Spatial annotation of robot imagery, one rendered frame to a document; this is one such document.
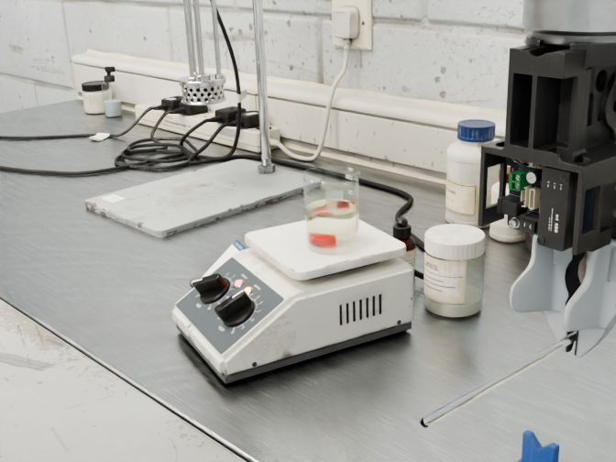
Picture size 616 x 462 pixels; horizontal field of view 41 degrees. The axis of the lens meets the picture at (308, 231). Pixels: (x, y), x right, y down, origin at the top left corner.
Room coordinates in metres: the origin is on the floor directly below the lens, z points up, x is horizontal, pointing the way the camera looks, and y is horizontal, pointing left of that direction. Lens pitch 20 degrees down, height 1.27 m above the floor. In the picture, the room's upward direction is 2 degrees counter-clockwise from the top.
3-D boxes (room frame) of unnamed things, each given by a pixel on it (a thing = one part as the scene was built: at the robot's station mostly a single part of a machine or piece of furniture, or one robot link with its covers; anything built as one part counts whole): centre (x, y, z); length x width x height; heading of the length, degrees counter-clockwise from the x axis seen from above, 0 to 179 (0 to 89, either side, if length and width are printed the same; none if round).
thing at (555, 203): (0.48, -0.16, 1.14); 0.09 x 0.08 x 0.12; 129
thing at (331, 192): (0.71, -0.02, 1.02); 0.06 x 0.05 x 0.08; 20
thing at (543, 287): (0.49, -0.15, 1.04); 0.06 x 0.03 x 0.09; 129
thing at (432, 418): (0.46, -0.14, 1.00); 0.20 x 0.01 x 0.01; 129
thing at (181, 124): (1.55, 0.20, 0.92); 0.40 x 0.06 x 0.04; 43
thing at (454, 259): (0.75, -0.14, 0.94); 0.06 x 0.06 x 0.08
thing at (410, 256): (0.83, -0.10, 0.93); 0.03 x 0.03 x 0.07
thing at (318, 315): (0.72, 0.01, 0.94); 0.22 x 0.13 x 0.08; 117
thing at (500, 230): (0.94, -0.25, 0.94); 0.05 x 0.05 x 0.09
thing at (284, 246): (0.73, -0.01, 0.98); 0.12 x 0.12 x 0.01; 27
